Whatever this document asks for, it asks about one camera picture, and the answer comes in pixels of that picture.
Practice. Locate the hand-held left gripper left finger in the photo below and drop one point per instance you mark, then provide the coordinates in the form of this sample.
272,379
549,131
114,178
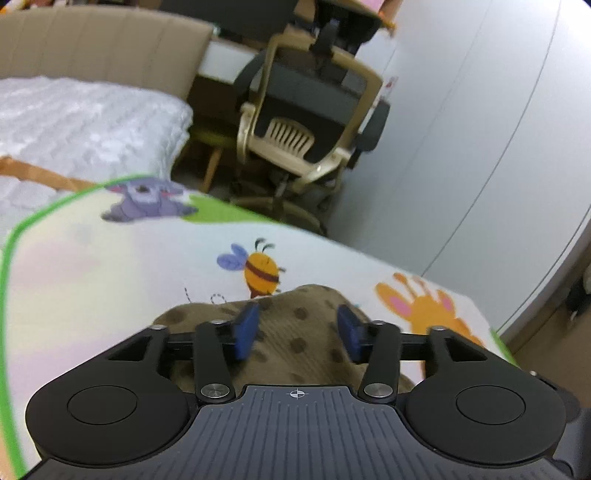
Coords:
244,334

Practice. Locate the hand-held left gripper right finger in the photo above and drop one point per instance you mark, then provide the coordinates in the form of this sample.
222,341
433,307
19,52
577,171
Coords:
348,334

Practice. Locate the cartoon printed blanket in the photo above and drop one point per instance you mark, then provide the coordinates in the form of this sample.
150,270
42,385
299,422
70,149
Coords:
115,277

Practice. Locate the green stool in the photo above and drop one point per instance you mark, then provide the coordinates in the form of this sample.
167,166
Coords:
212,136

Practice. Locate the white wardrobe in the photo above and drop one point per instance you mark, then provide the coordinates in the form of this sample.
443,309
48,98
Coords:
461,138

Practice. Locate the beige mesh office chair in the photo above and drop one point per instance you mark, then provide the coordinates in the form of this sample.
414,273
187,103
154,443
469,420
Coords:
286,87

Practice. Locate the white desk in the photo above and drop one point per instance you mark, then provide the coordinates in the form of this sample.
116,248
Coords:
226,60

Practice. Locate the white quilted bedspread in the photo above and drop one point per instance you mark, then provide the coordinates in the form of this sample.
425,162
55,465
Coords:
69,120

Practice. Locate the black monitor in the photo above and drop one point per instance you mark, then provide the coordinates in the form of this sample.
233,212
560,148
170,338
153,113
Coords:
231,11

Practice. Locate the beige padded headboard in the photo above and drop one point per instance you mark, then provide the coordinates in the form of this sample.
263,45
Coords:
92,41

